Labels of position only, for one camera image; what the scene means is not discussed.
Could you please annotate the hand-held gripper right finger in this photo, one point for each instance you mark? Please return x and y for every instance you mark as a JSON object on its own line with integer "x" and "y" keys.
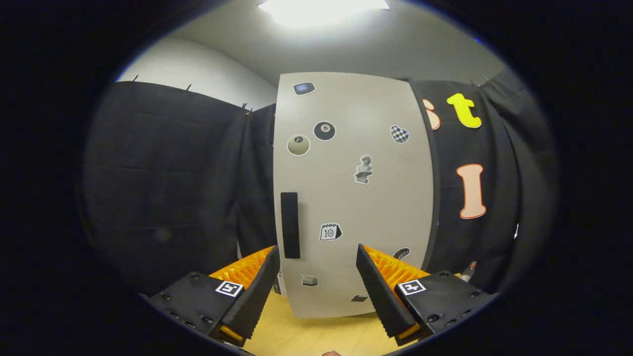
{"x": 381, "y": 301}

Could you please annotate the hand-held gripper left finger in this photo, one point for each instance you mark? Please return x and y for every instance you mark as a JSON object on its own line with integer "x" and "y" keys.
{"x": 254, "y": 301}

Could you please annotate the grey shoe cabinet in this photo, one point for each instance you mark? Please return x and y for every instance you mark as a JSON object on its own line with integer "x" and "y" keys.
{"x": 436, "y": 207}

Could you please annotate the beige shoe cabinet door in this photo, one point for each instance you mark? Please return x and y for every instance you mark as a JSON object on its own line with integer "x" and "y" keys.
{"x": 346, "y": 198}

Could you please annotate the white spine book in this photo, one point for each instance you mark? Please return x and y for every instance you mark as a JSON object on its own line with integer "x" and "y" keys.
{"x": 282, "y": 284}

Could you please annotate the white paper sheet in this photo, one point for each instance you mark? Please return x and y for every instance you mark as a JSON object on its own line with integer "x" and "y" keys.
{"x": 239, "y": 249}

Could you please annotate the small red white tube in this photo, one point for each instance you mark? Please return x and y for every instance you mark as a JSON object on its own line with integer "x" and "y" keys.
{"x": 470, "y": 271}

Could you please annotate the black backdrop cloth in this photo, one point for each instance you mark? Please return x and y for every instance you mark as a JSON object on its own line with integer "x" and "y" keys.
{"x": 173, "y": 173}

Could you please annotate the large ceiling light panel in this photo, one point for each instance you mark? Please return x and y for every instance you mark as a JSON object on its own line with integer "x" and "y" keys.
{"x": 321, "y": 7}

